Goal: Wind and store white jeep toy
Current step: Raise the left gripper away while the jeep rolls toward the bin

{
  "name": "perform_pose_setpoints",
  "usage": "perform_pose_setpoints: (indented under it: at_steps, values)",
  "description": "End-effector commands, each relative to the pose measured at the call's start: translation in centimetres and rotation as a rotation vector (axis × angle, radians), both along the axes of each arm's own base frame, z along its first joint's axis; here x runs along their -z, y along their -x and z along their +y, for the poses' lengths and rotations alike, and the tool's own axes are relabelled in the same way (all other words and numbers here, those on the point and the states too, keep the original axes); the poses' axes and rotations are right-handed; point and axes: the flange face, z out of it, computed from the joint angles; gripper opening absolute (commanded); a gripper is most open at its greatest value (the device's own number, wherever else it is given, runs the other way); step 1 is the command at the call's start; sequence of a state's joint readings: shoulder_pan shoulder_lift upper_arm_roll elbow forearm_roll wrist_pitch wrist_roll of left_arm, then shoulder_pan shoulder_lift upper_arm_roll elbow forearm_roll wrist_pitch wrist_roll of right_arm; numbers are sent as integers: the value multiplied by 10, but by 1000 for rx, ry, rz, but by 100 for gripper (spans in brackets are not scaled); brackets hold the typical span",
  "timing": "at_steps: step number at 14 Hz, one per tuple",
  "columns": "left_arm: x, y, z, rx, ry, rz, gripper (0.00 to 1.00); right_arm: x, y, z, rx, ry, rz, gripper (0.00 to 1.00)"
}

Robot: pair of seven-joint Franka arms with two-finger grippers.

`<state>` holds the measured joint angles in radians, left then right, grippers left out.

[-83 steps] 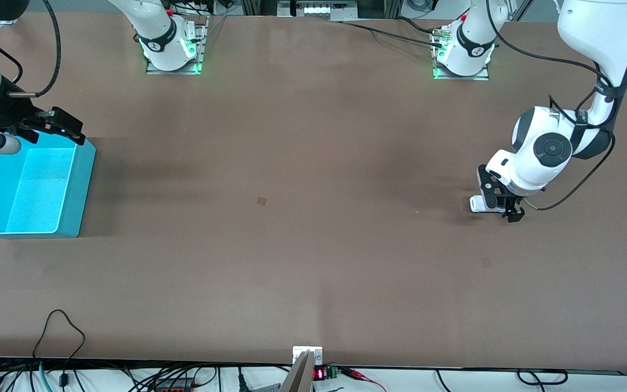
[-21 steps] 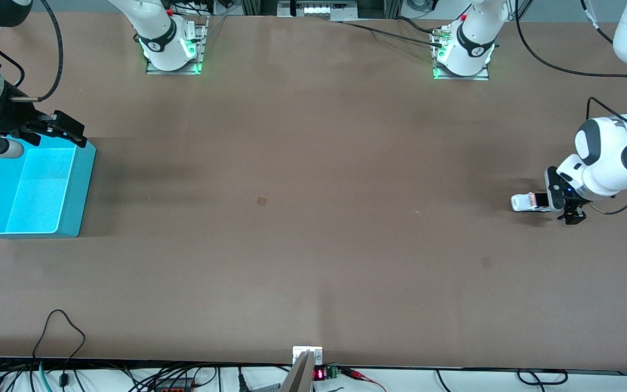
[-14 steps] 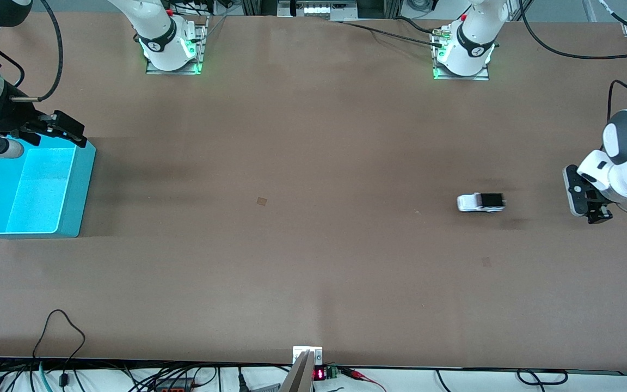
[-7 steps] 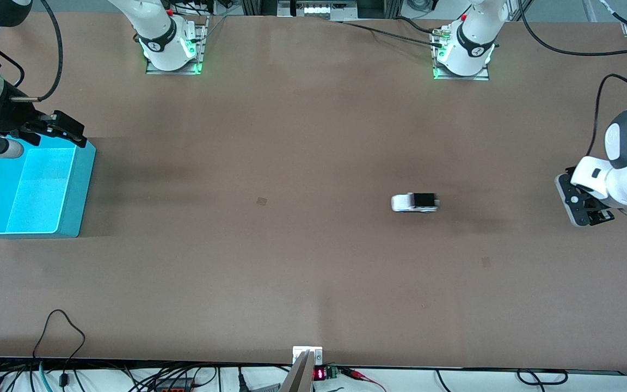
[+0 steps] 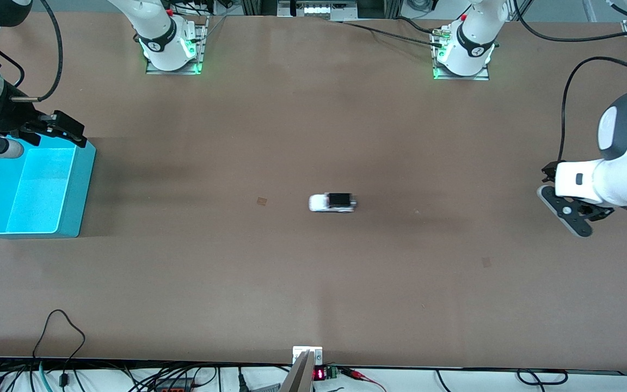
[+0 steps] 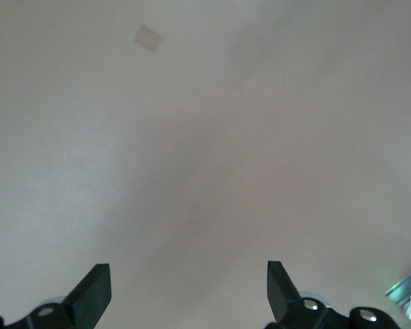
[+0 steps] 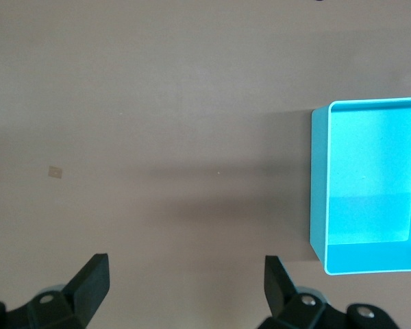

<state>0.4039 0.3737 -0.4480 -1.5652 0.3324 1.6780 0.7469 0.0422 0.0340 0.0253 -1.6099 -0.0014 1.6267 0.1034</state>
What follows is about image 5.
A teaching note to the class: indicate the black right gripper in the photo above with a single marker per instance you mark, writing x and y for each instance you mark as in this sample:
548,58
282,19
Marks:
4,116

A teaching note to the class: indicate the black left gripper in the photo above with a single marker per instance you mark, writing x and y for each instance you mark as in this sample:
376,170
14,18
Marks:
549,172

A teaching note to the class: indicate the white jeep toy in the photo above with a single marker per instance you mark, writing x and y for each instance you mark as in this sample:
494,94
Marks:
319,203

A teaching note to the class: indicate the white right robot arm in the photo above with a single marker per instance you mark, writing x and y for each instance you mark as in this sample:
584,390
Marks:
155,27

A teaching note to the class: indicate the teal plastic bin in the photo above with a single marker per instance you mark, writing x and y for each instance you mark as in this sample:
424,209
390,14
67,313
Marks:
36,188

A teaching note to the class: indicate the silver power strip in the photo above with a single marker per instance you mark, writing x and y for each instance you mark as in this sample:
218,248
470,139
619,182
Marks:
319,10

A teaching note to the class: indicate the red clip lead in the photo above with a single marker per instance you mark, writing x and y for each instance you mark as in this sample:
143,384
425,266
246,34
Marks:
360,374

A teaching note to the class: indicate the red digit display module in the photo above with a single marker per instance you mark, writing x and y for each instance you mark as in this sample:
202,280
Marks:
320,374

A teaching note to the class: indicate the grey aluminium bar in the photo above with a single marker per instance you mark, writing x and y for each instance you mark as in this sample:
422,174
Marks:
298,378

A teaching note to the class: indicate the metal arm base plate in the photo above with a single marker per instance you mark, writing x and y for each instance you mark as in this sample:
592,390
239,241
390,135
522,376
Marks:
172,71
460,77

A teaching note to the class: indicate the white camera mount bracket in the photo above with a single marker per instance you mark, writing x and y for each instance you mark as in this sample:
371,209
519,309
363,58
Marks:
298,351

